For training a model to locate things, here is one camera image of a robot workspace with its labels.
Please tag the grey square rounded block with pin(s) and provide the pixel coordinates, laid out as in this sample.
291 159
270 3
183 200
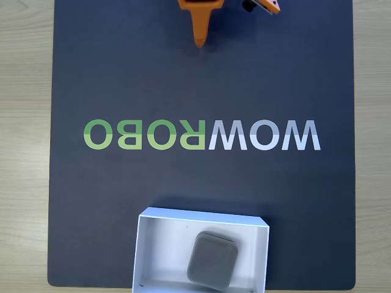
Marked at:
213 261

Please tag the dark mat with WOWROBO print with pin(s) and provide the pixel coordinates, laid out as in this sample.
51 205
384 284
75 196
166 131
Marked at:
244 76

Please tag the white open cardboard box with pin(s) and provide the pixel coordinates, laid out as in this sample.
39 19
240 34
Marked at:
162 250

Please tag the orange-framed wrist camera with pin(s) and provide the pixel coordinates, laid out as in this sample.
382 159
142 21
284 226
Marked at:
268 5

